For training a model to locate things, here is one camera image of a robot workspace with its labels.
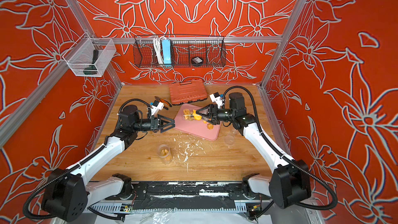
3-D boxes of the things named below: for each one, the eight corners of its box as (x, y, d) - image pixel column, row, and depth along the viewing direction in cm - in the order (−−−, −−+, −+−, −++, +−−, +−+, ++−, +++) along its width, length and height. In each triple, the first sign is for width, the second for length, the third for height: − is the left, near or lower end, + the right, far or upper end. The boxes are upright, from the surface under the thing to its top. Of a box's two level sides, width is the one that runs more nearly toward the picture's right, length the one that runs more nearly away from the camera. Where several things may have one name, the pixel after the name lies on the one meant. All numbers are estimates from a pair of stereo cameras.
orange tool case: (172, 106, 107) (171, 102, 104) (169, 86, 119) (168, 83, 117) (208, 99, 111) (208, 96, 108) (201, 81, 123) (202, 77, 120)
